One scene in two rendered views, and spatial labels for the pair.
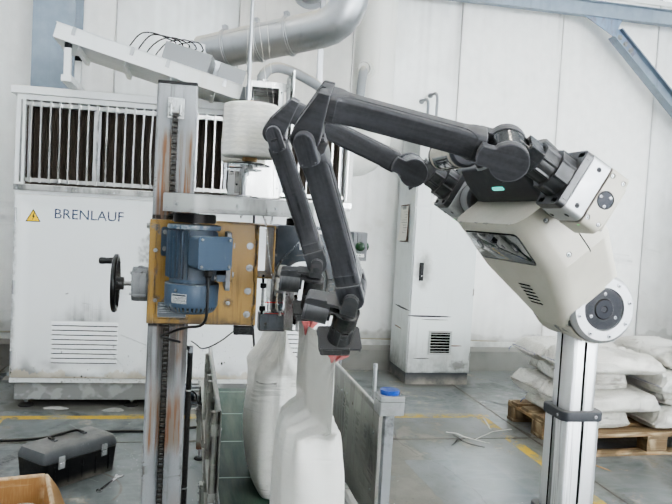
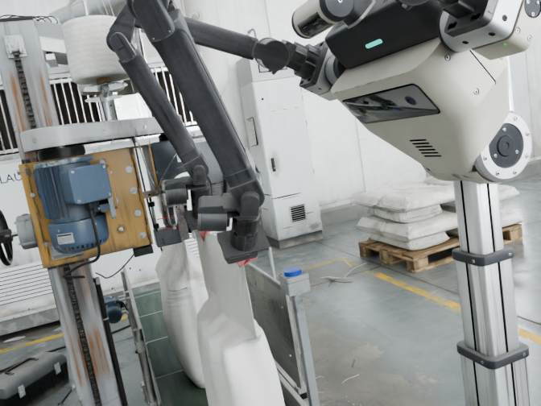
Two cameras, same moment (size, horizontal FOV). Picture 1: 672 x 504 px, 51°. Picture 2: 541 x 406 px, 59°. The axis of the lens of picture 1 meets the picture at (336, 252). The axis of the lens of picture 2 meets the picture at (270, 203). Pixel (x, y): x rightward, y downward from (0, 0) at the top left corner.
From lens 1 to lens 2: 65 cm
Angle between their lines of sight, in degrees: 9
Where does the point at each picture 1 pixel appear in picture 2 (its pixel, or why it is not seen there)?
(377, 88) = not seen: hidden behind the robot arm
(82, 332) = (19, 275)
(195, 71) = (55, 40)
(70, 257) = not seen: outside the picture
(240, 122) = (82, 41)
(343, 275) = (235, 171)
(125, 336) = not seen: hidden behind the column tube
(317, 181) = (178, 60)
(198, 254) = (72, 188)
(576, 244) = (481, 78)
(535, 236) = (439, 78)
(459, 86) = (269, 21)
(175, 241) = (46, 180)
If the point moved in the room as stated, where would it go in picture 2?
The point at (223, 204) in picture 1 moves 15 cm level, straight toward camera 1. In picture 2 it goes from (87, 131) to (83, 128)
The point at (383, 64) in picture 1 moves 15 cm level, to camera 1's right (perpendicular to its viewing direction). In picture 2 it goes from (208, 10) to (225, 8)
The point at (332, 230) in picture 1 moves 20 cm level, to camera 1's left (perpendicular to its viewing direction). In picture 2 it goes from (211, 121) to (90, 140)
